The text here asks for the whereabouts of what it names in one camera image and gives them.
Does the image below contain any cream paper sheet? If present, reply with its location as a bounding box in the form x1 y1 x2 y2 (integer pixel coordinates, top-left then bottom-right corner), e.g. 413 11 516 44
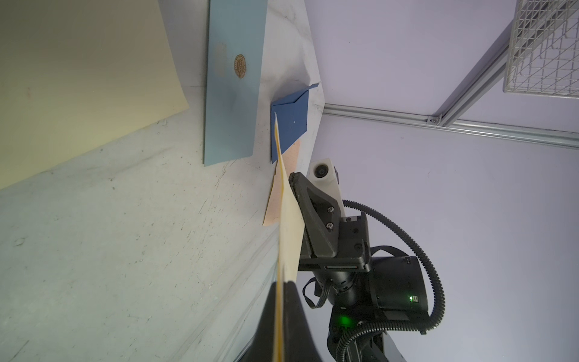
271 116 305 361

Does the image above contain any cream envelope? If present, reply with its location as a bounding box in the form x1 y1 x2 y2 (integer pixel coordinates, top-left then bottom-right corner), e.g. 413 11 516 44
1 1 188 187

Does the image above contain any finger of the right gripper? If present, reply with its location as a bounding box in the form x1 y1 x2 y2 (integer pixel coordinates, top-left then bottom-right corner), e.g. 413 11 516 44
289 172 341 258

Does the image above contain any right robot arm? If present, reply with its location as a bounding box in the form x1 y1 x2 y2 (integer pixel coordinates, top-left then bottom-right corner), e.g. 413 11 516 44
289 172 446 361

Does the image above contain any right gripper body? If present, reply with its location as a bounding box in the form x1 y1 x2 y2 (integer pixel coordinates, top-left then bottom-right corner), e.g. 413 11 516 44
299 214 428 322

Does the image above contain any dark blue envelope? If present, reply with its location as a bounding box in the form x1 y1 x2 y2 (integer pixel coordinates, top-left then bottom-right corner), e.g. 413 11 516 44
270 83 319 163

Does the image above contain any teal envelope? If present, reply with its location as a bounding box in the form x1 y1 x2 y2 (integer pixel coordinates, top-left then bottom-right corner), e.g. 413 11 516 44
204 1 268 166

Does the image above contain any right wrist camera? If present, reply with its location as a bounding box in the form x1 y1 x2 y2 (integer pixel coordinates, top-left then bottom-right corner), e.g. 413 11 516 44
308 158 345 217

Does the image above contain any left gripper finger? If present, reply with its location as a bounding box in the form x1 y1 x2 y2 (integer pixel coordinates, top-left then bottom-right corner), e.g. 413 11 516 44
241 281 321 361

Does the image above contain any peach paper sheet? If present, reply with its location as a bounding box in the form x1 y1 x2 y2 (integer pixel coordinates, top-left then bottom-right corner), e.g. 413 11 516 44
262 140 301 226

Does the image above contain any white wire wall basket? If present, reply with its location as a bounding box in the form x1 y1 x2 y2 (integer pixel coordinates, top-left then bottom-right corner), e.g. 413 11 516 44
503 0 578 99

